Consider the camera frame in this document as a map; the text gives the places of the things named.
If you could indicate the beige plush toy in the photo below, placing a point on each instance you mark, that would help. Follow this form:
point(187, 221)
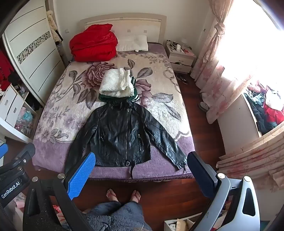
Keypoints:
point(52, 24)

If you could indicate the red hanging clothes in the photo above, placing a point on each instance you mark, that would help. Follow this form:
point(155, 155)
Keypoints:
point(4, 68)

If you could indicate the black leather jacket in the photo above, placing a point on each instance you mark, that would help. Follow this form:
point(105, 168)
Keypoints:
point(124, 137)

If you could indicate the white cardboard box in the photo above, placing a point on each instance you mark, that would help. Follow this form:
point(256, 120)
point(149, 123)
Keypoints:
point(179, 224)

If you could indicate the person's right foot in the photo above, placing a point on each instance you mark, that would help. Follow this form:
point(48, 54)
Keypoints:
point(135, 196)

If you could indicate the white pillow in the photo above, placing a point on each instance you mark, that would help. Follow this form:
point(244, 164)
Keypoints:
point(135, 43)

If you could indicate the white sliding wardrobe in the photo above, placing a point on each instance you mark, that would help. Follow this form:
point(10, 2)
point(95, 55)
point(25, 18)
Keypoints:
point(33, 44)

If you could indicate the person's grey fleece pants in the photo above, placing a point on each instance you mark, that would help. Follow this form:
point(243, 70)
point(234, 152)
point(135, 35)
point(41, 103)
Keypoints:
point(117, 217)

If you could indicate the grey slippers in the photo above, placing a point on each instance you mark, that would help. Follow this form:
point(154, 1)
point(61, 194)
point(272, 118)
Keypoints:
point(203, 104)

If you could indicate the white storage drawer unit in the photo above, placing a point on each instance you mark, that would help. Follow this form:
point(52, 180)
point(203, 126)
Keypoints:
point(13, 106)

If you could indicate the pile of clothes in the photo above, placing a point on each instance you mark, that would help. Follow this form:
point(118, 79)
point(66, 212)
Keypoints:
point(266, 106)

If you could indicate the pink pleated floral curtain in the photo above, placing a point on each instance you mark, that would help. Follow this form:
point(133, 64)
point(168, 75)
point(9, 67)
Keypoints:
point(255, 155)

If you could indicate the dark shoes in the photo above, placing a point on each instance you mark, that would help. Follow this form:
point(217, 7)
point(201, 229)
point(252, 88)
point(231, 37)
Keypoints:
point(182, 79)

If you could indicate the white fluffy folded garment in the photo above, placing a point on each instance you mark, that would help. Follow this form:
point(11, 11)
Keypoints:
point(116, 83)

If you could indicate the white nightstand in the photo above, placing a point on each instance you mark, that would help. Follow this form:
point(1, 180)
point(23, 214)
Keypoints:
point(180, 58)

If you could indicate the red quilt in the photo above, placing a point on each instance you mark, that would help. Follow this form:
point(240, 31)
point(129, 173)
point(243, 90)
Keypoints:
point(94, 45)

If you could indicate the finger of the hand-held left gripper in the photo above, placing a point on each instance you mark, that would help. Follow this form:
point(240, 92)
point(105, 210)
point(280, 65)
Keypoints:
point(2, 151)

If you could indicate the person's left foot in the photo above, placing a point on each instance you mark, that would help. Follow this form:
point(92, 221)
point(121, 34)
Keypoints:
point(111, 195)

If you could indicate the beige bed headboard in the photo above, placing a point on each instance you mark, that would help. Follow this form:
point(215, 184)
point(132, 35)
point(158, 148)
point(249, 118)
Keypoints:
point(133, 24)

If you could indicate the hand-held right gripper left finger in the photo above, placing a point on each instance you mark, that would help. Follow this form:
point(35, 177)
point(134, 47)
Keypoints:
point(81, 175)

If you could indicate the green folded garment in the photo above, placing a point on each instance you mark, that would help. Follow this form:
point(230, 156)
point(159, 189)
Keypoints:
point(133, 94)

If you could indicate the person's foot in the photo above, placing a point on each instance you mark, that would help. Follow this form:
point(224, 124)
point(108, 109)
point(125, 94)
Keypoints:
point(135, 196)
point(111, 195)

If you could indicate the floral bed blanket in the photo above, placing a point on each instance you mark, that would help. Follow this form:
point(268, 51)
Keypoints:
point(66, 106)

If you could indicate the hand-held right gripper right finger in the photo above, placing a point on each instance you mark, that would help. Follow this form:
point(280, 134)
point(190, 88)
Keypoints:
point(199, 175)

